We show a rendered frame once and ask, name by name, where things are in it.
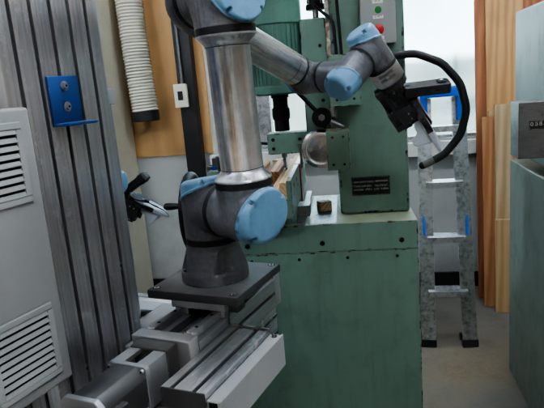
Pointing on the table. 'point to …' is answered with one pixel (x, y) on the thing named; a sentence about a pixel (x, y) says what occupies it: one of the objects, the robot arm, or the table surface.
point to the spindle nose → (281, 112)
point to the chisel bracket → (284, 142)
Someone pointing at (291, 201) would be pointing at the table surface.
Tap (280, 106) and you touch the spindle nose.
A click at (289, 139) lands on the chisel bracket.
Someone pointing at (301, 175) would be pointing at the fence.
